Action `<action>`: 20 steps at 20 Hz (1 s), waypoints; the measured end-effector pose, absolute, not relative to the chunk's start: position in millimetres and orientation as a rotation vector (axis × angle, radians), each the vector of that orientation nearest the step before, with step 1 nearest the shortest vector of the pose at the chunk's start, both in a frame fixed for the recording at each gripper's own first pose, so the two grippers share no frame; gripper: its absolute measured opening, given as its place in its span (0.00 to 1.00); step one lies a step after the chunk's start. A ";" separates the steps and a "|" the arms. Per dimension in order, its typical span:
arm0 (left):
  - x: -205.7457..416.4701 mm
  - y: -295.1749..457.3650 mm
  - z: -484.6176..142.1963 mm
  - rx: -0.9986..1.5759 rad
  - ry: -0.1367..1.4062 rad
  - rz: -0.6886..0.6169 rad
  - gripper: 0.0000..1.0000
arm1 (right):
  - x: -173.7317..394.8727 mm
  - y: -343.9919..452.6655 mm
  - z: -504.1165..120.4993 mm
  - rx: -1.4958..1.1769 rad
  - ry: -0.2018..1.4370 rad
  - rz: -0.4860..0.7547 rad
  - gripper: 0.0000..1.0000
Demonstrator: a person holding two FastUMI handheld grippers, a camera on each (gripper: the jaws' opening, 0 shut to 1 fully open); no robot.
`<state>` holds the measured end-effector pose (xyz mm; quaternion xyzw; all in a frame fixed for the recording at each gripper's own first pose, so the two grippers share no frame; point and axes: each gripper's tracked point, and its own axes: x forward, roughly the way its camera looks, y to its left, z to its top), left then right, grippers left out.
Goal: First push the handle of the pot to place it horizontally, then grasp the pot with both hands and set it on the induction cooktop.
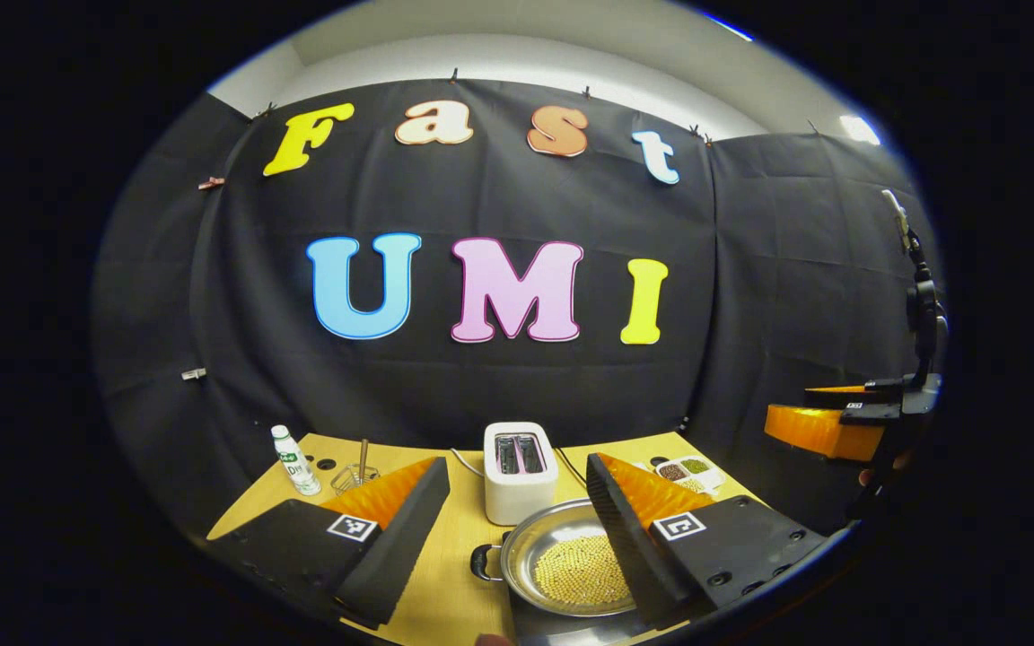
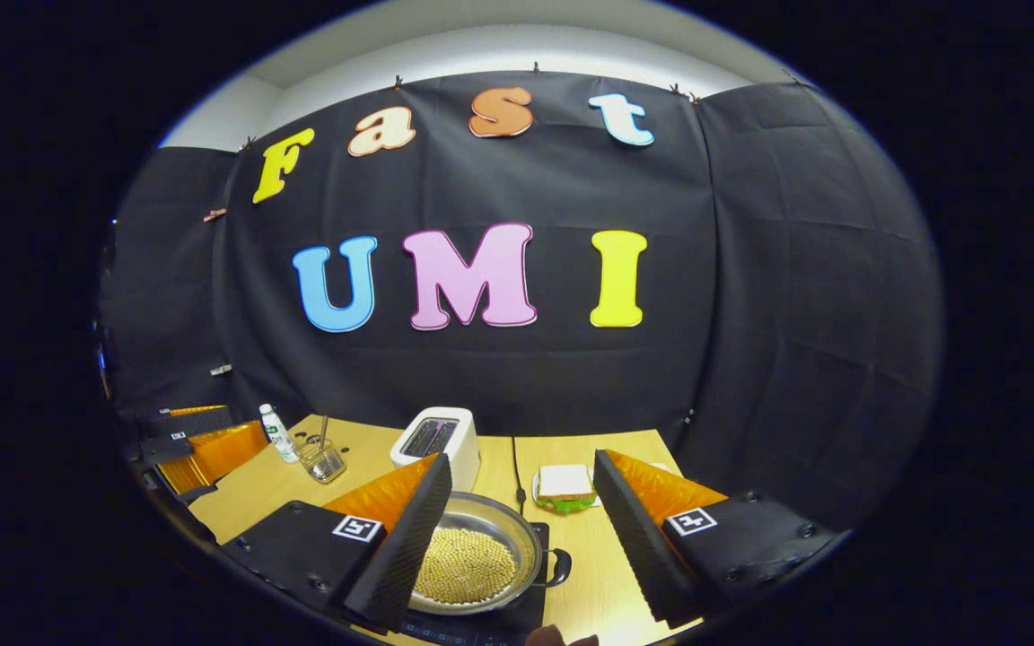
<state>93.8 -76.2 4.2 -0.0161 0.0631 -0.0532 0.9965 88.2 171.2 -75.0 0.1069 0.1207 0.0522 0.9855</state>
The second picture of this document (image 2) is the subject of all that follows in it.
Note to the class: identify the sandwich on white plate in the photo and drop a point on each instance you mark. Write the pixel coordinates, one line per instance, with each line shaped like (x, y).
(564, 484)

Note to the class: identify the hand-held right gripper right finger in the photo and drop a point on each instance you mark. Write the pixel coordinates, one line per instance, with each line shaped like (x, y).
(638, 538)

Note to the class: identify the white drink bottle green label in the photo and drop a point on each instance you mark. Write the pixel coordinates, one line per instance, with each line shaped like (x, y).
(278, 435)

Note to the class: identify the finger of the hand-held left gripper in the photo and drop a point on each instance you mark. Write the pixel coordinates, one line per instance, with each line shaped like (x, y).
(212, 453)
(194, 422)

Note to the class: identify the pink clip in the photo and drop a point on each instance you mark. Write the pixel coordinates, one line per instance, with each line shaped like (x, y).
(214, 215)

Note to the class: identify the pile of soybeans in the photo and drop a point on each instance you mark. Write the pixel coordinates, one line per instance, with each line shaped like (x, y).
(468, 565)

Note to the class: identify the black induction cooktop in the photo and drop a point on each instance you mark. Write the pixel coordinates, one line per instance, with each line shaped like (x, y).
(530, 610)

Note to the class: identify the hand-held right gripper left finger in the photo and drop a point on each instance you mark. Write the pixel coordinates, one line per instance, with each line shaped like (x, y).
(405, 552)

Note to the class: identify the silver clip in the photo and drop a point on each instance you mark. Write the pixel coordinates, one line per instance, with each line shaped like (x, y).
(221, 369)

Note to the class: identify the white toaster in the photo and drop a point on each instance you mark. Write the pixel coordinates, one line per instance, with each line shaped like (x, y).
(436, 435)

